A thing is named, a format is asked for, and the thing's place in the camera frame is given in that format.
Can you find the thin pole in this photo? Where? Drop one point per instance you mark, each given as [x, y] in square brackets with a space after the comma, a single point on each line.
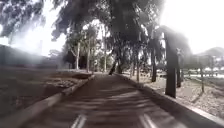
[201, 76]

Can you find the dark wall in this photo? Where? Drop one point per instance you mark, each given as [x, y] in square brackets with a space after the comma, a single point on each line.
[23, 58]

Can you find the row of trees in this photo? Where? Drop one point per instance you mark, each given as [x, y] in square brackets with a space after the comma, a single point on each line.
[123, 33]

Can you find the robot's own part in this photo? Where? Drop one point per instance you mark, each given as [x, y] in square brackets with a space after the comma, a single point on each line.
[146, 120]
[79, 121]

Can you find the leaf-strewn dirt ground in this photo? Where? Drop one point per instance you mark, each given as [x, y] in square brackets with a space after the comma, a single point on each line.
[30, 83]
[196, 93]

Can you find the pale concrete kerb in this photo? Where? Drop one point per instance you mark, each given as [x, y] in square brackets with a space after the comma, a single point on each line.
[43, 105]
[173, 106]

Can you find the thick dark tree trunk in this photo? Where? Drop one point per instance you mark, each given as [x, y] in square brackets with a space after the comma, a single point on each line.
[170, 73]

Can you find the grey paved path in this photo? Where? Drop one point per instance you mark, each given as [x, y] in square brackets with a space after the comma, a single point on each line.
[110, 100]

